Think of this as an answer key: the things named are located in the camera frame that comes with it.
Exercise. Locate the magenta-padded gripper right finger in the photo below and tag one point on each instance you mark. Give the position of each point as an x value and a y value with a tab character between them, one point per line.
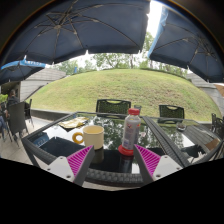
166	166

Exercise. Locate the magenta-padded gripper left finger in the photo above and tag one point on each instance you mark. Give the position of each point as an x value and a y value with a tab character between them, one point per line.
61	168

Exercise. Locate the clear red-capped drink bottle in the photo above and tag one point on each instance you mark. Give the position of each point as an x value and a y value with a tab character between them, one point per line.
131	130

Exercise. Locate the small round ashtray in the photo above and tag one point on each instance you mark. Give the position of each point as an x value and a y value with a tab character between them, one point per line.
181	127

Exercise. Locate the yellow snack packet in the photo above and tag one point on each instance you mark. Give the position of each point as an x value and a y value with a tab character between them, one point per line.
73	123

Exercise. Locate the black mesh-back chair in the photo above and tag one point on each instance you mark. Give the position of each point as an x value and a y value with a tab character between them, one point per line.
111	107
171	111

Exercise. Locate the dark wicker chair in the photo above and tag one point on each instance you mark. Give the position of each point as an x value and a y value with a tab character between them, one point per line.
17	123

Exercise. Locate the black slatted chair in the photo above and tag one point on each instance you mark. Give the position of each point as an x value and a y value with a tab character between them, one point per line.
218	125

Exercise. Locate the person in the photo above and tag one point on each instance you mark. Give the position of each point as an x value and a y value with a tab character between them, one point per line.
12	101

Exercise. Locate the grey wooden building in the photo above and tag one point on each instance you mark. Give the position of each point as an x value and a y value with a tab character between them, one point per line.
43	83
210	90

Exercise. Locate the navy umbrella with blue rim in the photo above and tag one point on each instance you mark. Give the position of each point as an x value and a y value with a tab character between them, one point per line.
16	71

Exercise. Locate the navy umbrella with light-blue flap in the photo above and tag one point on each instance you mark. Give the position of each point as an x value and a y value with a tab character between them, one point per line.
190	43

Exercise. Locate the large navy patio umbrella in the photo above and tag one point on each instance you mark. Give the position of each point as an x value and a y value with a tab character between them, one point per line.
76	30

